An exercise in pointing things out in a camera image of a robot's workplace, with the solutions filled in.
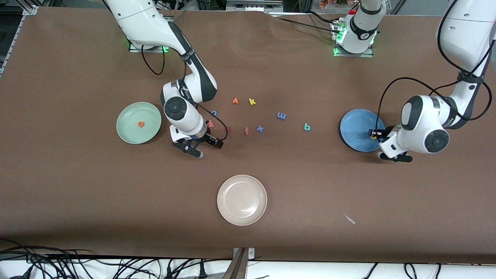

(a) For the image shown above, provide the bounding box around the blue plate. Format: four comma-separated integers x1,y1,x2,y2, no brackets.
340,109,386,152

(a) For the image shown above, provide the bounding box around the green plate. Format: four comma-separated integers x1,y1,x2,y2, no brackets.
116,102,162,145

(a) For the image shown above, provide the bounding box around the aluminium frame post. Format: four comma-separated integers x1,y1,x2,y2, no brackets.
15,0,39,16

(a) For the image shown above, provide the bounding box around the aluminium profile bracket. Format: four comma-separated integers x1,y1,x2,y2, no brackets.
223,247,255,279

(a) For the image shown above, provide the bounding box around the black floor cable tangle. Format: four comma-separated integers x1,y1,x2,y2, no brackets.
0,238,233,279

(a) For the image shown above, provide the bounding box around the beige plate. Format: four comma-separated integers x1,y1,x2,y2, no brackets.
217,175,268,226

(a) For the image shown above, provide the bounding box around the aluminium table edge rail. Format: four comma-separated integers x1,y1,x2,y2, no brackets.
0,15,24,76

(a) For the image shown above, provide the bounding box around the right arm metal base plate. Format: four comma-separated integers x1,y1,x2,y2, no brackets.
129,37,171,53

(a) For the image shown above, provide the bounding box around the grey electronics box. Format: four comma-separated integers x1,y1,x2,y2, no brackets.
226,0,284,12

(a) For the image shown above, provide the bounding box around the thin black base cable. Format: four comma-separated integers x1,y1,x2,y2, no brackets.
267,11,338,35

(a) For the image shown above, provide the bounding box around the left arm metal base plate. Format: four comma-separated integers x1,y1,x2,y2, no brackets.
332,17,374,58

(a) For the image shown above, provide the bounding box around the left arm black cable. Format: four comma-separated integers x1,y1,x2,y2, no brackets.
375,0,496,128

